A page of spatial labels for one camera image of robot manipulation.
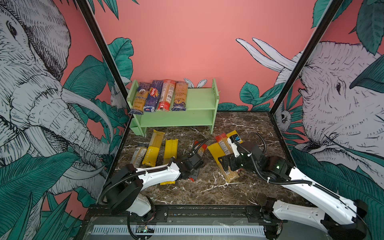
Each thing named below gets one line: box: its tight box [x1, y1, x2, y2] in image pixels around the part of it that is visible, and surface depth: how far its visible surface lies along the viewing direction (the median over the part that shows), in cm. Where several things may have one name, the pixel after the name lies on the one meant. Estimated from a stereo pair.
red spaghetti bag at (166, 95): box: [157, 79, 176, 112], surface depth 88 cm
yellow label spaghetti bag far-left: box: [142, 129, 166, 167], surface depth 97 cm
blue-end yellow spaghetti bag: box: [171, 81, 188, 112], surface depth 87 cm
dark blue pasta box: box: [143, 80, 164, 113], surface depth 87 cm
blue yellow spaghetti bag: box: [129, 82, 152, 115], surface depth 87 cm
